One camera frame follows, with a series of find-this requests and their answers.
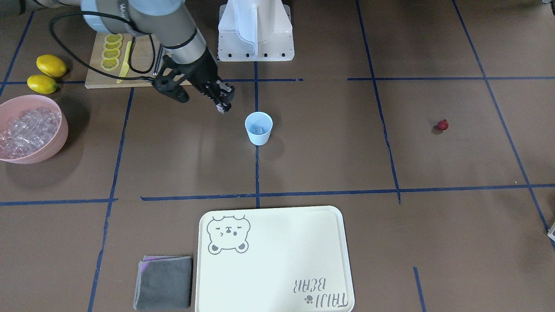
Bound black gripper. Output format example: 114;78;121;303
179;48;235;112

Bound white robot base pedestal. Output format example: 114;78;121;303
217;0;295;62

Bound white cup rack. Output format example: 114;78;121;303
547;223;555;242

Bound pile of clear ice cubes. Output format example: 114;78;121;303
0;106;62;159

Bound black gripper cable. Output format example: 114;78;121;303
49;12;165;82

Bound pink bowl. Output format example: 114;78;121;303
1;95;68;164

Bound steel muddler black tip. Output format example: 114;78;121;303
152;44;166;77

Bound lemon slice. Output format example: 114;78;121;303
104;41;122;51
100;58;120;71
102;49;121;60
104;34;123;44

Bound red strawberry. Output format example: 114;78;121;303
436;119;449;132

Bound cream bear tray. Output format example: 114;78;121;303
194;205;355;312

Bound bamboo cutting board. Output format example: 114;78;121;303
85;28;201;89

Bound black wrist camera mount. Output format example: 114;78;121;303
151;55;189;103

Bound yellow lemon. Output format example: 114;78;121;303
26;75;58;94
36;55;68;78

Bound light blue cup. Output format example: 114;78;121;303
245;112;273;146

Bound grey folded cloth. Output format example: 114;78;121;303
133;255;193;311

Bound yellow plastic knife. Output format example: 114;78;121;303
116;41;133;84

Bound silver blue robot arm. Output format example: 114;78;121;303
1;0;235;114

